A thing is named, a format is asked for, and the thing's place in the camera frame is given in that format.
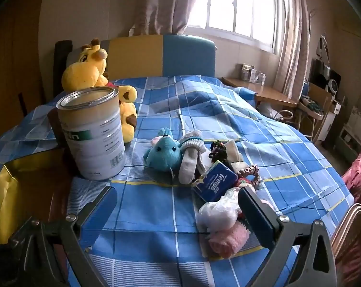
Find pink satin scrunchie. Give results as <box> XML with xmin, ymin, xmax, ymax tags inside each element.
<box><xmin>237</xmin><ymin>165</ymin><xmax>261</xmax><ymax>187</ymax></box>

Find blue Tempo tissue pack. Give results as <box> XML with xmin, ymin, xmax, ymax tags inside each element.
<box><xmin>192</xmin><ymin>161</ymin><xmax>238</xmax><ymax>202</ymax></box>

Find beige mesh cloth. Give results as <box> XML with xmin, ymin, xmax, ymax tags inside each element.
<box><xmin>224</xmin><ymin>140</ymin><xmax>249</xmax><ymax>172</ymax></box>

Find blue plush toy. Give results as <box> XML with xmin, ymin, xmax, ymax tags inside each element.
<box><xmin>143</xmin><ymin>128</ymin><xmax>182</xmax><ymax>174</ymax></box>

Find grey white knit sock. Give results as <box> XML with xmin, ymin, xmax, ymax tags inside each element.
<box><xmin>178</xmin><ymin>130</ymin><xmax>207</xmax><ymax>185</ymax></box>

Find pink blanket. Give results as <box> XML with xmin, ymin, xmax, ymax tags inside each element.
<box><xmin>335</xmin><ymin>152</ymin><xmax>361</xmax><ymax>286</ymax></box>

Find wicker chair edge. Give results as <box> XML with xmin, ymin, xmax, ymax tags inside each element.
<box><xmin>331</xmin><ymin>204</ymin><xmax>361</xmax><ymax>263</ymax></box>

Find gold cardboard box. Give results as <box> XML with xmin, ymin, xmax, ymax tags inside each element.
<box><xmin>0</xmin><ymin>148</ymin><xmax>78</xmax><ymax>244</ymax></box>

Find blue plaid bed quilt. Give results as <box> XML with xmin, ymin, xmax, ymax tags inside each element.
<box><xmin>0</xmin><ymin>75</ymin><xmax>355</xmax><ymax>286</ymax></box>

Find white shelf unit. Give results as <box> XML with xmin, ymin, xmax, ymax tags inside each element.
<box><xmin>335</xmin><ymin>104</ymin><xmax>361</xmax><ymax>163</ymax></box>

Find white metal formula can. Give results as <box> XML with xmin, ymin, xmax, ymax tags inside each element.
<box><xmin>56</xmin><ymin>86</ymin><xmax>127</xmax><ymax>181</ymax></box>

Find wooden chair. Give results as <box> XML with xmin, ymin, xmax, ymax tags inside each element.
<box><xmin>295</xmin><ymin>79</ymin><xmax>341</xmax><ymax>143</ymax></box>

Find wooden desk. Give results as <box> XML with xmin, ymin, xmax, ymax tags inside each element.
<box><xmin>221</xmin><ymin>77</ymin><xmax>298</xmax><ymax>109</ymax></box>

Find yellow giraffe plush toy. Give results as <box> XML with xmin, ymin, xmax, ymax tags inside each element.
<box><xmin>62</xmin><ymin>38</ymin><xmax>138</xmax><ymax>143</ymax></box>

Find clear containers on desk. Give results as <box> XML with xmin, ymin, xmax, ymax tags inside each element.
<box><xmin>240</xmin><ymin>64</ymin><xmax>266</xmax><ymax>86</ymax></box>

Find yellow blue bed headboard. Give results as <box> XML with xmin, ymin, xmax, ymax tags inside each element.
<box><xmin>53</xmin><ymin>34</ymin><xmax>215</xmax><ymax>96</ymax></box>

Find wooden wardrobe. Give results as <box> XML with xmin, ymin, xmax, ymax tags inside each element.
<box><xmin>0</xmin><ymin>0</ymin><xmax>46</xmax><ymax>136</ymax></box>

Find beige window curtain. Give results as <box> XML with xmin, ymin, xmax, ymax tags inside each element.
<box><xmin>130</xmin><ymin>0</ymin><xmax>196</xmax><ymax>36</ymax></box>

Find window with white frame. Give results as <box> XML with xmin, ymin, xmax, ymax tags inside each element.
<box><xmin>188</xmin><ymin>0</ymin><xmax>283</xmax><ymax>53</ymax></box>

